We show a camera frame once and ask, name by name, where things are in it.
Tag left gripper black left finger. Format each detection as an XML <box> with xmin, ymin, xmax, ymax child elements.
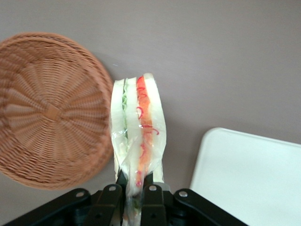
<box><xmin>4</xmin><ymin>170</ymin><xmax>127</xmax><ymax>226</ymax></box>

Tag brown round wicker basket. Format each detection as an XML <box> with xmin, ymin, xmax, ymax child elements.
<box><xmin>0</xmin><ymin>32</ymin><xmax>116</xmax><ymax>191</ymax></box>

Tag cream rectangular plastic tray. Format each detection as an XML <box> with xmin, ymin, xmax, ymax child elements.
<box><xmin>189</xmin><ymin>127</ymin><xmax>301</xmax><ymax>226</ymax></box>

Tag plastic-wrapped triangle sandwich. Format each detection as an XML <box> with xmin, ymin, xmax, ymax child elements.
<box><xmin>110</xmin><ymin>72</ymin><xmax>168</xmax><ymax>226</ymax></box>

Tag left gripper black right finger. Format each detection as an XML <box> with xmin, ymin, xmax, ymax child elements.
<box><xmin>141</xmin><ymin>174</ymin><xmax>247</xmax><ymax>226</ymax></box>

